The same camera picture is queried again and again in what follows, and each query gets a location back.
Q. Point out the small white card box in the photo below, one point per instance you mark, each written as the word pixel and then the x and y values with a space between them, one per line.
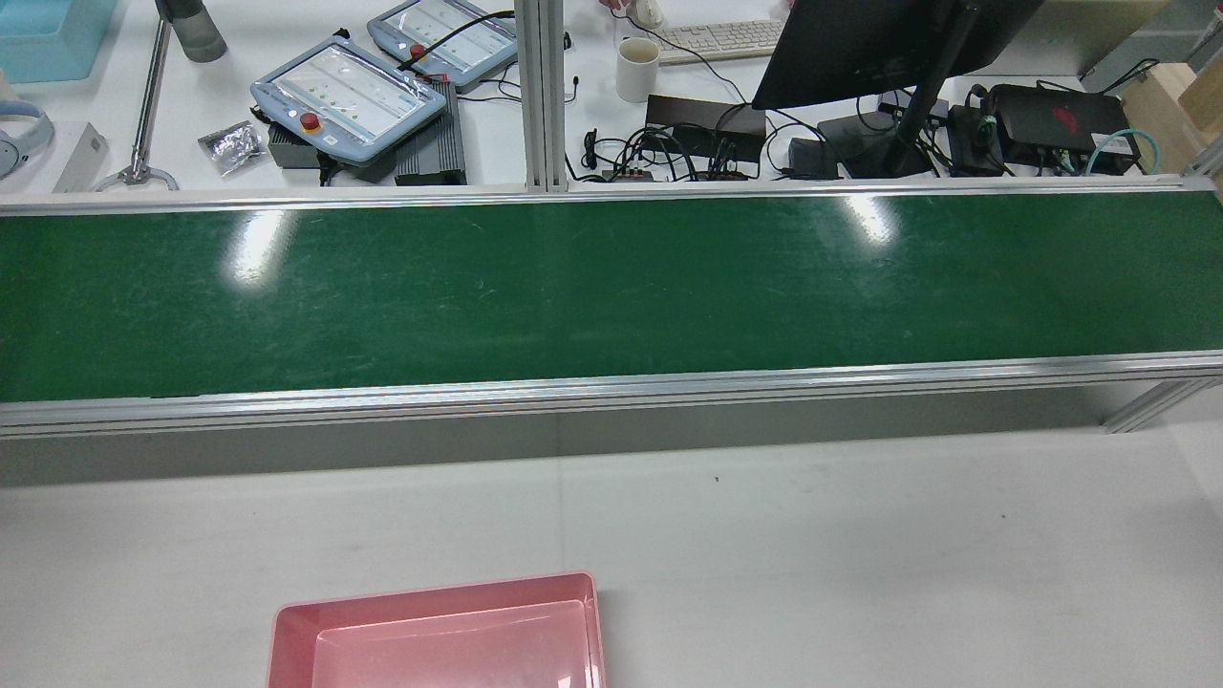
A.
pixel 81 158

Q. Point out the cardboard box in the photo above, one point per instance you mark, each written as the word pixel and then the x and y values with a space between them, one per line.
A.
pixel 1180 105

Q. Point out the white computer mouse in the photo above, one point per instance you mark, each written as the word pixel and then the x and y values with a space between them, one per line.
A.
pixel 649 11

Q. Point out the small black power adapter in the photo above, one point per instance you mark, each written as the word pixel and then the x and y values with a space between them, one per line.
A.
pixel 812 158

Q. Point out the aluminium profile post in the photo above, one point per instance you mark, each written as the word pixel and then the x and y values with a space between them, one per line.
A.
pixel 542 96

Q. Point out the black monitor with stand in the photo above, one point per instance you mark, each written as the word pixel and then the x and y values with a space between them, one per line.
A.
pixel 860 48

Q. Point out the blue white headphones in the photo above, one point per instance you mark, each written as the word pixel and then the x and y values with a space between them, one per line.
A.
pixel 29 124

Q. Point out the crumpled foil packet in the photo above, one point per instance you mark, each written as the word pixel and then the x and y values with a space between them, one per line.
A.
pixel 232 147

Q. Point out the grey box under pendant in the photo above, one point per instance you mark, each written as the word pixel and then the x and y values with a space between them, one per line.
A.
pixel 291 148

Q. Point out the metal rod stand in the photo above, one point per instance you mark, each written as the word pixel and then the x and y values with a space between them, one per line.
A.
pixel 148 105

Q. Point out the white mug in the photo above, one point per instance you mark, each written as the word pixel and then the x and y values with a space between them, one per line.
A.
pixel 636 72

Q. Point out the large teach pendant red button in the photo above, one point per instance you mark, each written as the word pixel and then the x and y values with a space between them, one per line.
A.
pixel 349 96

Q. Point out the light blue plastic container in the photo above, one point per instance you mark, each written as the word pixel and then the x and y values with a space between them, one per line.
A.
pixel 48 38

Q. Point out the dark grey bottle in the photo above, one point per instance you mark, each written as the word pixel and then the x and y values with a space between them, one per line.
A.
pixel 196 29

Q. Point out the black mini computer red logo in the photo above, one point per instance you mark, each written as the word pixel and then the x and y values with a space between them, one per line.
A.
pixel 1061 119

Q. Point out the white keyboard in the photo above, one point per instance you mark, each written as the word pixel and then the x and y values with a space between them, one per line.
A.
pixel 726 38

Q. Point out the pink plastic box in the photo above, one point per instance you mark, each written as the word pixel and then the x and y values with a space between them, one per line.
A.
pixel 430 631

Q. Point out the green conveyor belt aluminium frame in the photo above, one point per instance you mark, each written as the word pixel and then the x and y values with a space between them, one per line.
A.
pixel 478 287

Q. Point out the person hand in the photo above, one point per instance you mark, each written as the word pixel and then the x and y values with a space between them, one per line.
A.
pixel 616 5

